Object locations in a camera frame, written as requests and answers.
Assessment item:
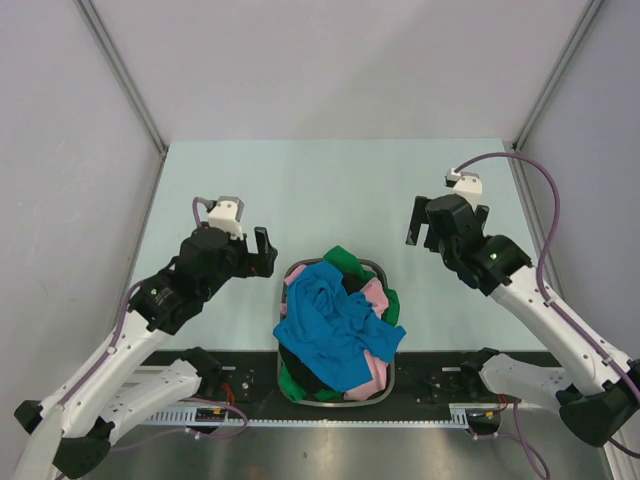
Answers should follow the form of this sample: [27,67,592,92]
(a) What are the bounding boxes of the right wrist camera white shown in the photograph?
[445,168,483,210]

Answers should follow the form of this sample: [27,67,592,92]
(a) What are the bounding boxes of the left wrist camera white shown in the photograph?
[208,196,244,240]

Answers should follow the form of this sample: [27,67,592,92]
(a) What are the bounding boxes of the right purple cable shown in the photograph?
[452,152,640,480]

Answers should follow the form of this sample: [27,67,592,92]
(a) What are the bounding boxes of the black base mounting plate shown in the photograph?
[139,349,566,421]

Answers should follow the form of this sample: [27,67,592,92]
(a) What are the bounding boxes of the pink t shirt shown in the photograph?
[284,264,391,401]

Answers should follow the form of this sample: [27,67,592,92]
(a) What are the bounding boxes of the green t shirt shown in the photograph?
[278,244,401,403]

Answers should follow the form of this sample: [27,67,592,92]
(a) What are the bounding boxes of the black t shirt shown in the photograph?
[278,264,367,403]

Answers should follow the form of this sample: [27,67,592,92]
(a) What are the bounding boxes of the blue t shirt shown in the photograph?
[273,261,406,393]

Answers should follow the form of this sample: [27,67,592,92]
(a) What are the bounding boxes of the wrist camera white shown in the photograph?
[208,196,244,240]
[445,168,483,210]

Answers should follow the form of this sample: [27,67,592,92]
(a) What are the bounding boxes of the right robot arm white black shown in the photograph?
[406,194,639,447]

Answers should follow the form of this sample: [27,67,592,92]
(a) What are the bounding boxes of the grey laundry basket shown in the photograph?
[277,259,399,408]

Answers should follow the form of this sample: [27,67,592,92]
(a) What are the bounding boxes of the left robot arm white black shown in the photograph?
[13,224,278,479]

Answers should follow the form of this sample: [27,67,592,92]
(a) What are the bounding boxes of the white slotted cable duct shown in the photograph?
[142,406,469,429]

